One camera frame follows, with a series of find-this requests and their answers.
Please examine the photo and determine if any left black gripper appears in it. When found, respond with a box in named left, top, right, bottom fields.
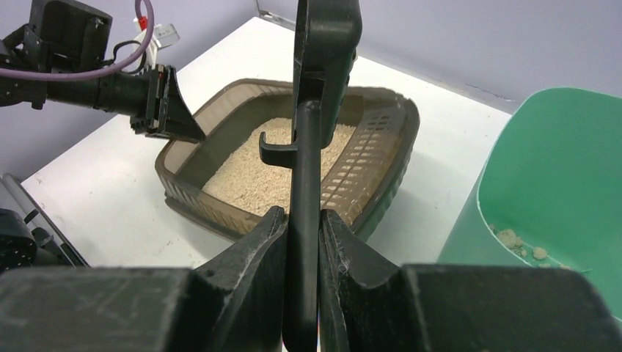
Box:
left=130, top=64, right=205, bottom=143

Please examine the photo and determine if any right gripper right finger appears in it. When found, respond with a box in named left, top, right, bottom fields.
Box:
left=318, top=210, right=621, bottom=351

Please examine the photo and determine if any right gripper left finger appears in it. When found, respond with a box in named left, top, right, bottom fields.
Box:
left=1, top=206, right=287, bottom=351

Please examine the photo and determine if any dark plastic litter tray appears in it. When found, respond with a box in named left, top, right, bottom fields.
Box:
left=155, top=78, right=420, bottom=241

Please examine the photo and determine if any green plastic bin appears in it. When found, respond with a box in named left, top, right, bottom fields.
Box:
left=437, top=87, right=621, bottom=321

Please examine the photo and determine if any black slotted litter scoop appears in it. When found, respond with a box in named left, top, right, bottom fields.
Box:
left=259, top=1, right=362, bottom=351

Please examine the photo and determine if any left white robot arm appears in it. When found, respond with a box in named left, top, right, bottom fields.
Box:
left=1, top=1, right=205, bottom=143

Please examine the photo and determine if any beige cat litter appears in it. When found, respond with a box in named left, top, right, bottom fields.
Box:
left=201, top=117, right=358, bottom=218

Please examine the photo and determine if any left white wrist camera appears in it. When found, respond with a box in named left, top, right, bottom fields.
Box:
left=134, top=23, right=180, bottom=73

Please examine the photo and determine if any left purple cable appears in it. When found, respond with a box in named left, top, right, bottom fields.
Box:
left=0, top=0, right=156, bottom=83

